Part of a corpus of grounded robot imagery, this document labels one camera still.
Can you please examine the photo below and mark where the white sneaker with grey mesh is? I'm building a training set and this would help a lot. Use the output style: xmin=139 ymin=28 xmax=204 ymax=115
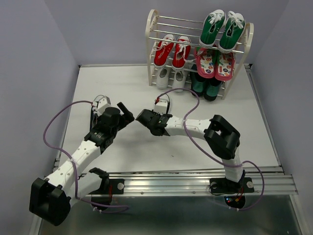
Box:
xmin=172 ymin=70 xmax=188 ymax=93

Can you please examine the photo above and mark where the red canvas sneaker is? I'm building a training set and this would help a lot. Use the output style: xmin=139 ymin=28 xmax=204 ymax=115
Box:
xmin=153 ymin=34 xmax=175 ymax=68
xmin=172 ymin=36 xmax=191 ymax=71

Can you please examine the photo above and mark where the black canvas sneaker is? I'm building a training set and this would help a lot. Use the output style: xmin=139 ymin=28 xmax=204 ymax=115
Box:
xmin=89 ymin=94 xmax=107 ymax=130
xmin=165 ymin=94 xmax=171 ymax=114

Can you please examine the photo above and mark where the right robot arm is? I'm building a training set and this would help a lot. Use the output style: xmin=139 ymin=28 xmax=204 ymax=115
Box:
xmin=136 ymin=109 xmax=245 ymax=194

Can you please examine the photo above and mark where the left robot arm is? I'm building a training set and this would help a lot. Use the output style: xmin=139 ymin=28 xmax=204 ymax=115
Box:
xmin=29 ymin=102 xmax=134 ymax=226

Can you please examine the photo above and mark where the cream shoe rack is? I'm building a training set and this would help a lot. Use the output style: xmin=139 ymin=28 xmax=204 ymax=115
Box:
xmin=145 ymin=9 xmax=254 ymax=100

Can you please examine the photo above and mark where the left pink patterned slipper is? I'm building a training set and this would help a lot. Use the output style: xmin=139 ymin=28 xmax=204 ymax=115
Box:
xmin=195 ymin=47 xmax=217 ymax=79

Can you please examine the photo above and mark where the pink patterned slipper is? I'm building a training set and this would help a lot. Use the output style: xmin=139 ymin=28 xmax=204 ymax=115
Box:
xmin=195 ymin=47 xmax=217 ymax=79
xmin=214 ymin=51 xmax=235 ymax=81

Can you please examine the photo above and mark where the right pink patterned slipper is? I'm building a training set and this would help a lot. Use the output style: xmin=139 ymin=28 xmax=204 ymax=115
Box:
xmin=214 ymin=51 xmax=235 ymax=81

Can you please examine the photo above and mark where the left green canvas sneaker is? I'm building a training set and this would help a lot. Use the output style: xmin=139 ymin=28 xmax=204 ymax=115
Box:
xmin=199 ymin=9 xmax=226 ymax=48

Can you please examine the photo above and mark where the green canvas sneaker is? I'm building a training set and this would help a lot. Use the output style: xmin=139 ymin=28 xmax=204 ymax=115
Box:
xmin=218 ymin=11 xmax=246 ymax=53
xmin=199 ymin=9 xmax=226 ymax=48

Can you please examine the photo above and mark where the right green canvas sneaker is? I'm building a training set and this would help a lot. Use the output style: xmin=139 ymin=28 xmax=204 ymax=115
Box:
xmin=218 ymin=11 xmax=246 ymax=53

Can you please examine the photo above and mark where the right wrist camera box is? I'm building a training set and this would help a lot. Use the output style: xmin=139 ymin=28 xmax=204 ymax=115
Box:
xmin=154 ymin=100 xmax=167 ymax=115

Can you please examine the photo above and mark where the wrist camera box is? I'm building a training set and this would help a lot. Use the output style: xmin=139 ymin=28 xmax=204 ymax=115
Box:
xmin=154 ymin=100 xmax=167 ymax=115
xmin=98 ymin=97 xmax=111 ymax=116

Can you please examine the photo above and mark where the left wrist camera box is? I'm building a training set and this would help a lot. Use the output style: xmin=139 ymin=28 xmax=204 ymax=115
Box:
xmin=98 ymin=97 xmax=111 ymax=116

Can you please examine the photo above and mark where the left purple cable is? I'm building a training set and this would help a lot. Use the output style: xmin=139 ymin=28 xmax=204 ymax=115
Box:
xmin=43 ymin=99 xmax=129 ymax=213

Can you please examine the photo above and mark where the purple cable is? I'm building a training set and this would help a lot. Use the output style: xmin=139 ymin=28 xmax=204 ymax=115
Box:
xmin=154 ymin=88 xmax=265 ymax=212
xmin=43 ymin=99 xmax=129 ymax=213

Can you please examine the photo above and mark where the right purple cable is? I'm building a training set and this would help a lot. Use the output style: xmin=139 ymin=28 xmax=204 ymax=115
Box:
xmin=154 ymin=88 xmax=265 ymax=212

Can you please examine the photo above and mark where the aluminium mounting rail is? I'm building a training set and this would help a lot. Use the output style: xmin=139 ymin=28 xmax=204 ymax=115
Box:
xmin=109 ymin=168 xmax=298 ymax=197

